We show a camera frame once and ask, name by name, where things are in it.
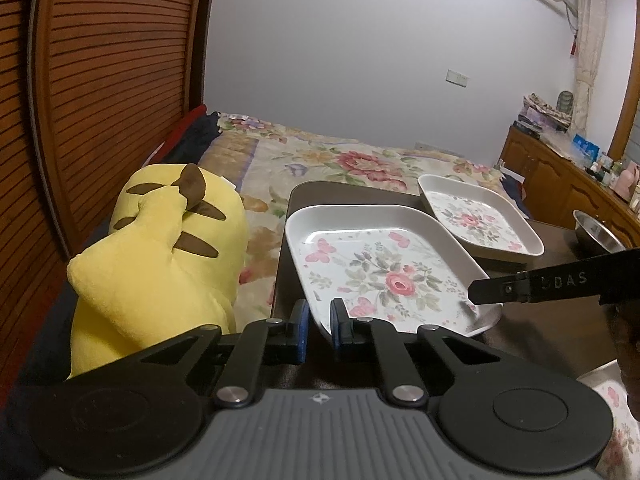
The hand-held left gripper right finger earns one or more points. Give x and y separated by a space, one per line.
337 330

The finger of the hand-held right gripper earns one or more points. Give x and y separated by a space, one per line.
495 290

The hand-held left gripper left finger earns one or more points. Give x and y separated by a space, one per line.
300 332

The large white floral plate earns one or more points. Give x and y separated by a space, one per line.
380 270

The person's right hand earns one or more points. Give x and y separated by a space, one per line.
627 350

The stainless steel bowl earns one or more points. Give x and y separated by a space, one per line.
600 235

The small white floral plate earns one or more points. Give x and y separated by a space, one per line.
470 220

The navy bed sheet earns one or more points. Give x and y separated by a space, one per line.
515 195

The wooden cabinet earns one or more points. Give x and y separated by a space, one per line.
550 180

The cluster of small bottles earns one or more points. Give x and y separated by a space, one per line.
605 166

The blue box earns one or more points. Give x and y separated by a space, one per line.
586 146

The yellow plush toy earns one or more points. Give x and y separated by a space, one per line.
150 260

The floral blanket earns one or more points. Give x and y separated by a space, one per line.
320 160

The pile of printed papers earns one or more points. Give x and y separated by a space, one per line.
542 112

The grey ribbed object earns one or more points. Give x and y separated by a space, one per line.
564 102

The cream curtain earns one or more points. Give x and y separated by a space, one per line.
587 60

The red and navy clothes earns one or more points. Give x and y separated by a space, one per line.
190 135

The red hanging ornament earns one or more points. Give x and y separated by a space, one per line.
574 45

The wooden louvered wardrobe door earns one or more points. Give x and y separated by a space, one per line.
100 85

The white wall switch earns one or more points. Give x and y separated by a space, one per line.
457 77

